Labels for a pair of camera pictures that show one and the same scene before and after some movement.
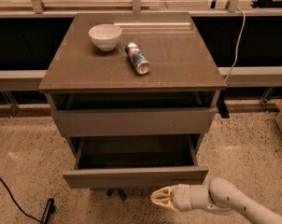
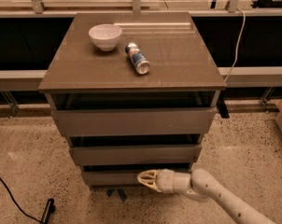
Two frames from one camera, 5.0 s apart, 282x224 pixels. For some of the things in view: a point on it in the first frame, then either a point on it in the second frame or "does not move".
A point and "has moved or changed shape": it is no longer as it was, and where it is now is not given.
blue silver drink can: x=137 y=58 does not move
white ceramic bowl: x=105 y=35 does not move
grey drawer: x=134 y=161 has moved or changed shape
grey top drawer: x=177 y=121 does not move
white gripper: x=182 y=196 → x=166 y=181
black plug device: x=50 y=208 does not move
